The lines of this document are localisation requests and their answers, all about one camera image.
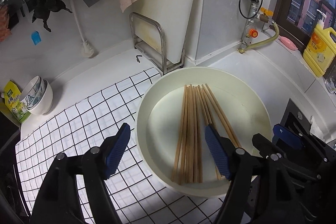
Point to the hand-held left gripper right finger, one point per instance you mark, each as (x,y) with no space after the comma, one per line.
(218,153)

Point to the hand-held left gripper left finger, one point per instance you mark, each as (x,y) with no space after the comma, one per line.
(116,151)

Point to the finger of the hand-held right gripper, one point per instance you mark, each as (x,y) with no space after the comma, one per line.
(265,145)
(286,136)

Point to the pile of wooden chopsticks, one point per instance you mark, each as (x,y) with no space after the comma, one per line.
(189,134)

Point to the white round plastic basin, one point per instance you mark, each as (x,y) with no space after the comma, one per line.
(162,108)

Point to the black gas stove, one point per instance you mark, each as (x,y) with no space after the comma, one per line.
(291,113)

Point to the white crumpled tissue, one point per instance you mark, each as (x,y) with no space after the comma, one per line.
(319,132)

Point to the white black grid cloth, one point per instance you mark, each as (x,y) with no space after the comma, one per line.
(78,121)

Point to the white ceramic bowl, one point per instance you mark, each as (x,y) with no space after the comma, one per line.
(46,103)

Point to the yellow detergent bottle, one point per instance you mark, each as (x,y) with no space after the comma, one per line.
(319,50)

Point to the blue patterned bowl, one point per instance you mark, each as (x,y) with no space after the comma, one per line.
(40,100)
(29,90)

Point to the pink soap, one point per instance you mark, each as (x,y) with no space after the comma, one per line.
(288,43)

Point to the black hex key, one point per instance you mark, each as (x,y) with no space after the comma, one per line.
(138,57)

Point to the white bottle brush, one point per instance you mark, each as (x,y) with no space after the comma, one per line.
(88,49)

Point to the orange knob gas regulator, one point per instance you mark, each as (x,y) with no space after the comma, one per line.
(253,33)

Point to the black kitchen appliance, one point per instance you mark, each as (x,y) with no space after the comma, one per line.
(8,161)

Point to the yellow seasoning pouch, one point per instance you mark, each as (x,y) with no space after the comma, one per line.
(15,108)

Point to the stainless steel board rack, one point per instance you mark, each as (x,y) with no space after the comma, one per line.
(163,50)

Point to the blue silicone brush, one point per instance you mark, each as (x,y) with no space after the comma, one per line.
(36,39)

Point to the white cutting board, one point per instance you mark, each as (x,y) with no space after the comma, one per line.
(170,3)

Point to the black hanging cloth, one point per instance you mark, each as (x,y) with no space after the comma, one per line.
(47,8)

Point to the orange striped dishcloth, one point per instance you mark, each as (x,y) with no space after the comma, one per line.
(4,24)

